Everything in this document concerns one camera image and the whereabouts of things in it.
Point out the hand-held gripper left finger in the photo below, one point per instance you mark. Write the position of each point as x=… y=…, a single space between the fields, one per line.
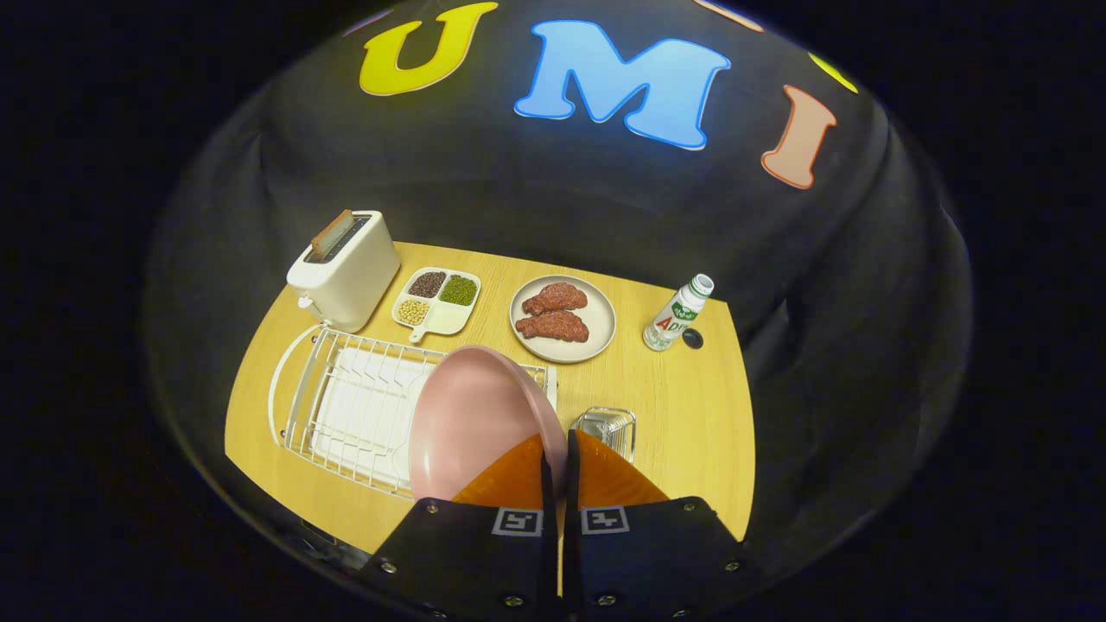
x=467 y=561

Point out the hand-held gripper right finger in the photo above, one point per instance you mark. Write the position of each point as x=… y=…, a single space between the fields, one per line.
x=657 y=561

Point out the pink plate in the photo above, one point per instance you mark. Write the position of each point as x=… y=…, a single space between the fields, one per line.
x=475 y=415

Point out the beige round plate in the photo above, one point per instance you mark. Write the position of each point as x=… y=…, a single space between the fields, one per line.
x=600 y=324

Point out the black desk grommet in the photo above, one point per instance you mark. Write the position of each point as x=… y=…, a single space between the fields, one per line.
x=692 y=339

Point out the cream divided snack tray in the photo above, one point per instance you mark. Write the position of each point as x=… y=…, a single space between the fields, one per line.
x=448 y=321

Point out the white drink bottle green label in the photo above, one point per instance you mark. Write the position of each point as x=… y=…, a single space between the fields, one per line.
x=674 y=315

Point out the red meat piece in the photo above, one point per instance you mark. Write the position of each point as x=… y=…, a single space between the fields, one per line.
x=557 y=298
x=553 y=326

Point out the pile of yellow beans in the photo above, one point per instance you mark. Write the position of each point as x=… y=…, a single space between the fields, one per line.
x=413 y=312

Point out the pile of green beans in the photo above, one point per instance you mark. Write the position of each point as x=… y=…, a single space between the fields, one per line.
x=459 y=290

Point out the pile of dark red beans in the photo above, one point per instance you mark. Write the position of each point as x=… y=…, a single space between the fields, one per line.
x=427 y=284

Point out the white toaster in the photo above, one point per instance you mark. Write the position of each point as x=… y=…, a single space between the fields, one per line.
x=354 y=281

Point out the brown toast slice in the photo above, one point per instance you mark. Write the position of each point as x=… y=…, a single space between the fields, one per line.
x=331 y=235

